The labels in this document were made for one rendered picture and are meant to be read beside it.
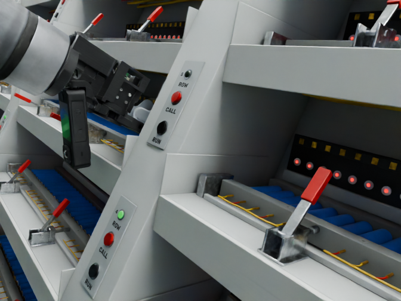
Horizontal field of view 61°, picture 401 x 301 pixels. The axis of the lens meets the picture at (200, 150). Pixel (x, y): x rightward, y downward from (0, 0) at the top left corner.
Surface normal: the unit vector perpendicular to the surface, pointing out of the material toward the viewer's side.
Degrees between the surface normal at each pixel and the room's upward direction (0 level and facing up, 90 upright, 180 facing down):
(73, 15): 90
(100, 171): 109
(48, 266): 19
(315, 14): 90
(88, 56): 91
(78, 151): 90
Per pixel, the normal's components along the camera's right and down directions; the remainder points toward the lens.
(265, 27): 0.63, 0.25
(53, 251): 0.18, -0.97
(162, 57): -0.75, -0.04
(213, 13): -0.65, -0.34
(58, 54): 0.73, 0.00
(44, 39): 0.75, -0.22
